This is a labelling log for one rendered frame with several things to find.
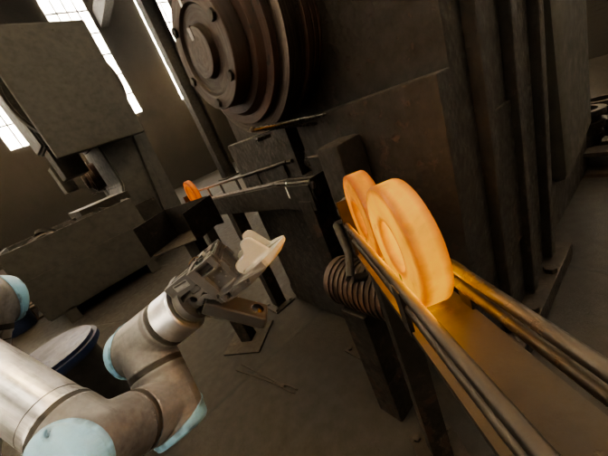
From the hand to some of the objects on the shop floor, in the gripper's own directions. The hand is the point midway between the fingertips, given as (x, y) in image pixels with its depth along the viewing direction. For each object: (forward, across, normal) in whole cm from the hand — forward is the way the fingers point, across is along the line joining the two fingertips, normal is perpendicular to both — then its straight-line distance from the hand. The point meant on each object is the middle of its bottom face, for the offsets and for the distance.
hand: (280, 244), depth 50 cm
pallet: (+147, +145, +123) cm, 240 cm away
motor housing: (-9, +14, +72) cm, 74 cm away
